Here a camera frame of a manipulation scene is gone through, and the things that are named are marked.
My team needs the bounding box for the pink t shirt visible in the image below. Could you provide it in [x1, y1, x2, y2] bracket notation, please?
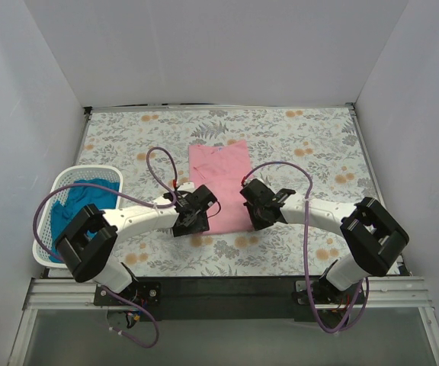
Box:
[188, 140, 252, 235]

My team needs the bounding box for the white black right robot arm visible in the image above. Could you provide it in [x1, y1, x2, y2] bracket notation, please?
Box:
[240, 178, 409, 303]

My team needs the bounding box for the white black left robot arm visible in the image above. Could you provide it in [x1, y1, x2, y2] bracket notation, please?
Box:
[55, 185, 218, 305]

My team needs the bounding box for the floral patterned table cloth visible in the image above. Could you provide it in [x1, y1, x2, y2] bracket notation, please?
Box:
[78, 108, 376, 276]

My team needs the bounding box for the blue t shirt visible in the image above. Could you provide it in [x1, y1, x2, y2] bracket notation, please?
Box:
[50, 186, 117, 253]

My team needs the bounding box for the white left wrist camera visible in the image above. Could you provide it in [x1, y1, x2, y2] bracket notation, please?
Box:
[175, 182, 195, 194]

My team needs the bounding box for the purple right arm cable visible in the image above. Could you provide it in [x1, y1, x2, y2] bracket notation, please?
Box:
[241, 160, 370, 335]

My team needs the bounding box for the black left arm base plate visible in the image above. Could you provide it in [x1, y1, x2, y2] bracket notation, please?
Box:
[93, 281, 162, 307]

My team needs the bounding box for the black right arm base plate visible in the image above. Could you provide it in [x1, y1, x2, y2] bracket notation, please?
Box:
[293, 276, 371, 306]

